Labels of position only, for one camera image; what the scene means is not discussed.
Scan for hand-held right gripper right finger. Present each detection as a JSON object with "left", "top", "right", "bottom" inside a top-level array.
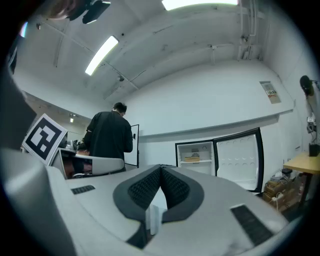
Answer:
[{"left": 160, "top": 164, "right": 205, "bottom": 224}]

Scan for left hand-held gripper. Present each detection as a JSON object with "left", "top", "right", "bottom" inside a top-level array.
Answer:
[{"left": 21, "top": 113, "right": 125, "bottom": 180}]

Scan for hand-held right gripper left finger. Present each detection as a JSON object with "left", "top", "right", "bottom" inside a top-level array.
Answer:
[{"left": 112, "top": 164, "right": 161, "bottom": 250}]

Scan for pile of cardboard boxes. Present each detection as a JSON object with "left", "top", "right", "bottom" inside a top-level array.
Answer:
[{"left": 261, "top": 174, "right": 302, "bottom": 213}]

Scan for long ceiling light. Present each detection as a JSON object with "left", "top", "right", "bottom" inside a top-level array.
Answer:
[
  {"left": 84, "top": 35, "right": 119, "bottom": 77},
  {"left": 161, "top": 0, "right": 240, "bottom": 12}
]

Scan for wooden side table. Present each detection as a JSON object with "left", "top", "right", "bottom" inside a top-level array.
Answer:
[{"left": 282, "top": 151, "right": 320, "bottom": 176}]

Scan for black plastic bin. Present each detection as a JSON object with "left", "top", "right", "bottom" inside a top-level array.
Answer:
[{"left": 308, "top": 142, "right": 320, "bottom": 158}]

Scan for white ceiling pipes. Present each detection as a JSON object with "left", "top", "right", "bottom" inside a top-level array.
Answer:
[{"left": 236, "top": 0, "right": 265, "bottom": 61}]

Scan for wall notice sign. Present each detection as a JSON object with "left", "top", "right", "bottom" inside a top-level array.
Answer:
[{"left": 259, "top": 80, "right": 282, "bottom": 105}]

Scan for black wall-mounted device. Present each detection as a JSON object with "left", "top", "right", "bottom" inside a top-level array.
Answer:
[{"left": 299, "top": 75, "right": 315, "bottom": 97}]

